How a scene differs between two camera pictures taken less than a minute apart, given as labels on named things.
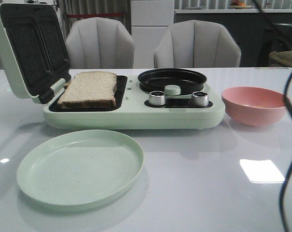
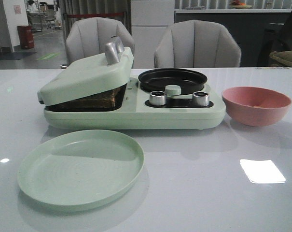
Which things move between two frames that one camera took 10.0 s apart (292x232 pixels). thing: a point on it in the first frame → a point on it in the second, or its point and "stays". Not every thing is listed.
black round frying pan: [190, 82] stays
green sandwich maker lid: [33, 48] → [87, 76]
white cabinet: [150, 20] stays
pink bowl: [254, 106] stays
